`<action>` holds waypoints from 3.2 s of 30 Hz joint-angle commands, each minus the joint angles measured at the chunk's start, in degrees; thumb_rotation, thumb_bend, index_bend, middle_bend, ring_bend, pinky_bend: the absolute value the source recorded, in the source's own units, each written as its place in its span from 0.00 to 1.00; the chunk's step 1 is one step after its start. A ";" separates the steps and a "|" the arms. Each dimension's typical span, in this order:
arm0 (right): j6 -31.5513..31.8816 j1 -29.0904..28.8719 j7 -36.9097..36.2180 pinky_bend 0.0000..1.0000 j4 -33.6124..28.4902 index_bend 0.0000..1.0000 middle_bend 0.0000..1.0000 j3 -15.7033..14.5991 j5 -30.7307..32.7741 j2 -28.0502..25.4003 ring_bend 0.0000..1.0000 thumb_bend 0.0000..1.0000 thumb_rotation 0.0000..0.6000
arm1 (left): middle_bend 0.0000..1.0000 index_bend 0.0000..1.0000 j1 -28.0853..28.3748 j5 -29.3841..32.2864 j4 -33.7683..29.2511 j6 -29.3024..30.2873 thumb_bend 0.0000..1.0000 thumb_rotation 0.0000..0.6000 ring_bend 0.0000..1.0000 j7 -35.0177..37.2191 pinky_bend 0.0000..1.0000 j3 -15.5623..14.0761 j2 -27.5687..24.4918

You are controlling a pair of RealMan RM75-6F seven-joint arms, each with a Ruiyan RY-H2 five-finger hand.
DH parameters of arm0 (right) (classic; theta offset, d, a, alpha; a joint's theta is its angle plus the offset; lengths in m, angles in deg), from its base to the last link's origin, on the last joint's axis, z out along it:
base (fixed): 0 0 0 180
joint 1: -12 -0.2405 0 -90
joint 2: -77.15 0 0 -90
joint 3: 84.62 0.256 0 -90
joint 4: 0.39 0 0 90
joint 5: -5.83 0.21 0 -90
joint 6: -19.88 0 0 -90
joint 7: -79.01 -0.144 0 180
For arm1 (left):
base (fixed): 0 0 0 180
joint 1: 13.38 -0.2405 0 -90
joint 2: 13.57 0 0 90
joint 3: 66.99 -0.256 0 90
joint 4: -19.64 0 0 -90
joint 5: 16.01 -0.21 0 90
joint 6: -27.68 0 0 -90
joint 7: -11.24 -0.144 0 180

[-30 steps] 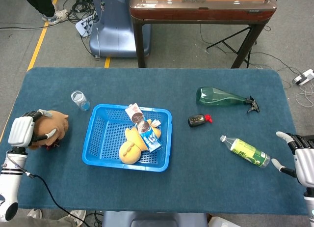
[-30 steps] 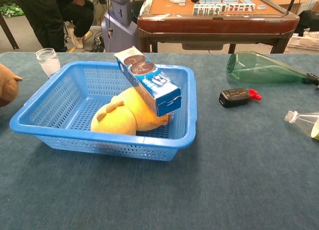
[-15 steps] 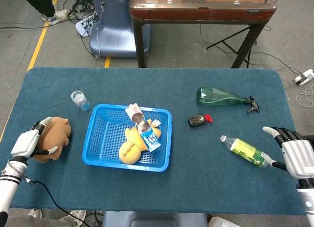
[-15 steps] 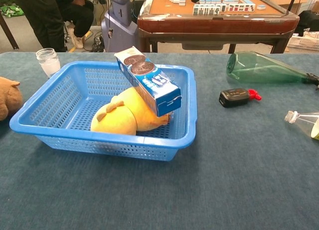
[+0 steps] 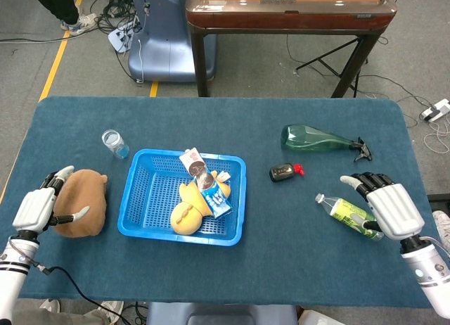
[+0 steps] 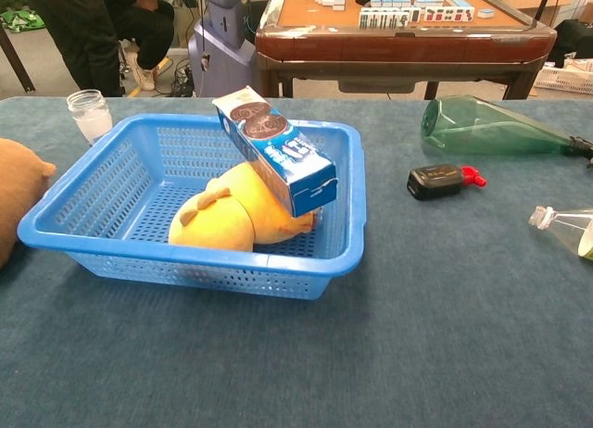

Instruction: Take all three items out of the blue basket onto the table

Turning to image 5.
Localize white floor cable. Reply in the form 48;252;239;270
423;120;450;153

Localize green spray bottle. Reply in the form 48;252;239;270
280;124;373;163

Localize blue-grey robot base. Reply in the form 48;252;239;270
146;302;300;325

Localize blue table cloth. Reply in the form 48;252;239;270
0;95;434;309

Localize clear glass jar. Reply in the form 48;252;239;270
101;129;131;160

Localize blue cookie snack package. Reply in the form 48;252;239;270
178;147;231;219

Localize black trouser leg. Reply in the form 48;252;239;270
27;0;80;26

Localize white power strip with plugs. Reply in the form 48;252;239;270
107;20;141;54

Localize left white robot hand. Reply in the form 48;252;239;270
13;165;91;234

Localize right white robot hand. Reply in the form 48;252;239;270
340;172;425;241

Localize white power strip with adapter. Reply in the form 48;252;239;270
420;98;450;123

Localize blue plastic basket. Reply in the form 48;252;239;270
117;148;247;248

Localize brown mahjong table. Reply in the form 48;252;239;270
185;0;398;98

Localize white sneaker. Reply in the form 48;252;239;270
60;13;98;37

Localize white object on floor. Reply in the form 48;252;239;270
298;309;347;325

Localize blue-grey machine base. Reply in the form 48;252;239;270
127;0;218;83

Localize green-label water bottle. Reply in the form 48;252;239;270
314;193;385;241

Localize white patterned shoe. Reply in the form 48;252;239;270
431;209;450;259

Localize yellow plush toy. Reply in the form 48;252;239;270
170;170;232;235

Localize black car key fob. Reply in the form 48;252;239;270
269;162;305;184

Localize grey white shoe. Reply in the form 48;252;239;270
38;298;61;314
84;300;124;325

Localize black cable tangle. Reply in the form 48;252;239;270
94;0;141;34

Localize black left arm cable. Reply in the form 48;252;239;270
26;257;131;325

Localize brown plush toy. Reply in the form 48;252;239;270
52;169;109;238

